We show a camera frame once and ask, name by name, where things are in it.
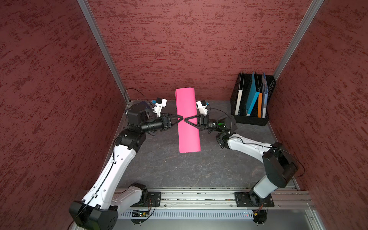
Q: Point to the aluminium corner post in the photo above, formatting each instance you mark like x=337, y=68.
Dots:
x=88, y=14
x=311, y=12

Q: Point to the blue magazine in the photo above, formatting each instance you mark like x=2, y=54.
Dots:
x=265, y=96

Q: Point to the black mesh file organizer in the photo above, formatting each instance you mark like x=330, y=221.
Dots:
x=252, y=119

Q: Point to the pink rectangular paper sheet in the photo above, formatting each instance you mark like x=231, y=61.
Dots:
x=189, y=140

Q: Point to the aluminium rail frame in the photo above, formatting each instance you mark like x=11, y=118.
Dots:
x=220, y=204

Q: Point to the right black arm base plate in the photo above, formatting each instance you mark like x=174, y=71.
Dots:
x=252, y=200

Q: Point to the left controller board with wires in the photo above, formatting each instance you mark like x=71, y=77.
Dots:
x=139, y=216

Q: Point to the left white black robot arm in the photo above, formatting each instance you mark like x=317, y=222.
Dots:
x=98, y=210

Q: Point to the right aluminium corner post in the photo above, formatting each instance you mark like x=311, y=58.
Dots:
x=311, y=12

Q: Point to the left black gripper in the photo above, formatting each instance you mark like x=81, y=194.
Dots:
x=166, y=121

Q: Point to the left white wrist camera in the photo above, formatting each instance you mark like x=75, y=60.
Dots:
x=159, y=104

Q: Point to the left aluminium corner post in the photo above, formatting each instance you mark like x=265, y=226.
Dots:
x=88, y=14

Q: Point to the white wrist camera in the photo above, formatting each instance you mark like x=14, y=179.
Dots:
x=159, y=104
x=202, y=107

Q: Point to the dark blue box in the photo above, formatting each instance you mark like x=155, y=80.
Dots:
x=143, y=105

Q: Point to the right controller board with wires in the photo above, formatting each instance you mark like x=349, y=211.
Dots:
x=260, y=215

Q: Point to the controller board with wires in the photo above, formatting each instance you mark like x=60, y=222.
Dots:
x=260, y=215
x=139, y=216

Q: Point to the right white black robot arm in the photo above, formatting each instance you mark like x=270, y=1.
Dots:
x=279, y=165

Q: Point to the white book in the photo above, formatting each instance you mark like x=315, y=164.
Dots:
x=239, y=90

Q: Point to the teal folder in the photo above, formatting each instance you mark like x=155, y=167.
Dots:
x=253, y=95

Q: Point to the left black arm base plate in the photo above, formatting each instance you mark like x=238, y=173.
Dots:
x=150, y=199

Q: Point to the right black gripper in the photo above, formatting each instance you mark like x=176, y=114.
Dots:
x=203, y=121

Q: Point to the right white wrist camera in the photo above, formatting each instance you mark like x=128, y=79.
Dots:
x=202, y=107

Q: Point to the orange book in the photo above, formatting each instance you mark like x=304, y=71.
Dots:
x=260, y=103

